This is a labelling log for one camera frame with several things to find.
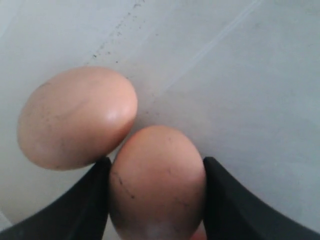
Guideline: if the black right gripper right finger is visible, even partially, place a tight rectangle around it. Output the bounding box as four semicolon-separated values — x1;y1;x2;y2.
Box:
203;157;320;240

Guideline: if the brown egg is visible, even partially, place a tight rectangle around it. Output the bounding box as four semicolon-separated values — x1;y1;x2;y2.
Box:
190;224;207;240
109;125;206;240
17;66;138;171

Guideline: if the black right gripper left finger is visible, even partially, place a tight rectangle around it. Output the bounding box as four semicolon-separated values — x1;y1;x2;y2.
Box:
0;157;111;240

